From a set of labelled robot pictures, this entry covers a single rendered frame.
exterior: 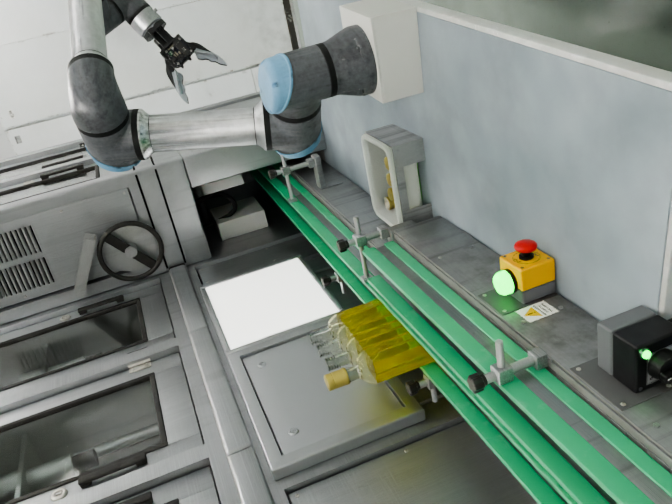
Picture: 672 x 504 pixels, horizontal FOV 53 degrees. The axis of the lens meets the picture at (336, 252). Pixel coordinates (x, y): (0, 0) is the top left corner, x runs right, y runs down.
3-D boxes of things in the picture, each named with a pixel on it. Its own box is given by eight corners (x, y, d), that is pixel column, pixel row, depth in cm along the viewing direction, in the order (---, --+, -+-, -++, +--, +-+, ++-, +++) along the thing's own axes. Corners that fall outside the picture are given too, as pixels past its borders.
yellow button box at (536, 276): (535, 276, 126) (501, 289, 124) (533, 241, 123) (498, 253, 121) (558, 291, 120) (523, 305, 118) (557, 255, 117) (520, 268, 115)
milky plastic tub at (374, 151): (402, 203, 180) (373, 213, 178) (390, 123, 170) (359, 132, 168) (432, 224, 165) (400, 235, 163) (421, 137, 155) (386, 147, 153)
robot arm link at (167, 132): (324, 117, 146) (69, 136, 143) (324, 161, 159) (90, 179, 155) (319, 78, 153) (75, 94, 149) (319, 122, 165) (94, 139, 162)
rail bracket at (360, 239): (391, 268, 164) (344, 284, 161) (380, 205, 156) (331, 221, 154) (396, 273, 161) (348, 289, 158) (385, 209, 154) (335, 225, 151)
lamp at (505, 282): (504, 286, 123) (490, 291, 122) (502, 264, 121) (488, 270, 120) (518, 296, 119) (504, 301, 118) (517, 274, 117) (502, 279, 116)
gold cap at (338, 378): (350, 379, 133) (330, 387, 132) (349, 386, 136) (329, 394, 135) (343, 364, 135) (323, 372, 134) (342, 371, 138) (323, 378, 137)
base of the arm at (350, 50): (346, 15, 148) (304, 26, 146) (374, 37, 137) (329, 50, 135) (353, 78, 158) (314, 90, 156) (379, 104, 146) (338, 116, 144)
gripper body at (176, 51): (175, 70, 175) (140, 35, 173) (177, 74, 184) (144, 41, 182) (195, 49, 176) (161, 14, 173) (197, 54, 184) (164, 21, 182)
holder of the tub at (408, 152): (407, 221, 182) (381, 229, 180) (392, 123, 170) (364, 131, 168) (436, 243, 167) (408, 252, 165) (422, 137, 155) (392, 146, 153)
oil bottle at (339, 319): (411, 307, 160) (328, 337, 155) (407, 286, 158) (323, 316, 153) (421, 317, 155) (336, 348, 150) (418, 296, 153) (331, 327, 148)
